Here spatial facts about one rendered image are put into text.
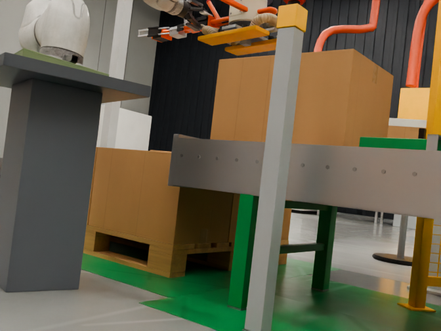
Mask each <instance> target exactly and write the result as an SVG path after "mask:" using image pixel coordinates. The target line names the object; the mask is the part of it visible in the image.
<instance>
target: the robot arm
mask: <svg viewBox="0 0 441 331"><path fill-rule="evenodd" d="M143 1H144V2H145V3H146V4H148V5H149V6H151V7H153V8H155V9H157V10H159V11H165V12H168V13H169V14H172V15H177V16H179V17H181V18H182V19H183V20H184V24H183V26H187V27H189V28H191V29H192V30H194V31H196V32H198V31H200V30H201V29H202V28H203V27H204V26H205V25H203V24H200V23H199V22H198V21H197V20H196V19H195V18H194V17H193V16H192V12H193V11H199V13H200V14H202V15H204V16H208V15H210V16H213V15H212V14H209V13H208V12H207V11H206V10H205V8H203V4H202V3H200V2H198V1H196V0H186V1H185V0H143ZM190 3H191V4H193V5H195V6H197V7H191V5H190ZM187 20H189V21H191V23H192V24H191V23H189V22H188V21H187ZM89 27H90V17H89V11H88V8H87V6H86V4H85V3H84V2H83V0H32V1H31V2H29V3H28V4H27V5H26V10H25V13H24V17H23V21H22V25H21V27H20V29H19V32H18V38H19V42H20V44H21V46H22V48H25V49H29V50H32V51H35V52H38V53H42V54H44V55H49V56H52V57H55V58H59V59H61V60H65V61H68V62H72V63H74V64H78V65H80V66H83V57H84V54H85V50H86V46H87V41H88V36H89Z"/></svg>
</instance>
